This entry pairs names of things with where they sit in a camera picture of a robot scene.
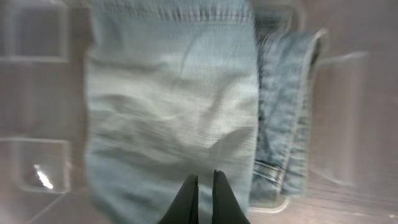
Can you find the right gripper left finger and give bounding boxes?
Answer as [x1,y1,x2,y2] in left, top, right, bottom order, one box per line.
[159,175,199,224]

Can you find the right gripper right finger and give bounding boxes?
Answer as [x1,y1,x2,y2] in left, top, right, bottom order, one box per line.
[212,170,250,224]

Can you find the light wash jeans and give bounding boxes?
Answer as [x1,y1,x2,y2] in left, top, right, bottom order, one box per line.
[85,0,326,223]

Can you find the clear plastic storage bin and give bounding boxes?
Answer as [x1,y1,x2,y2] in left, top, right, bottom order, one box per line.
[1,0,397,223]

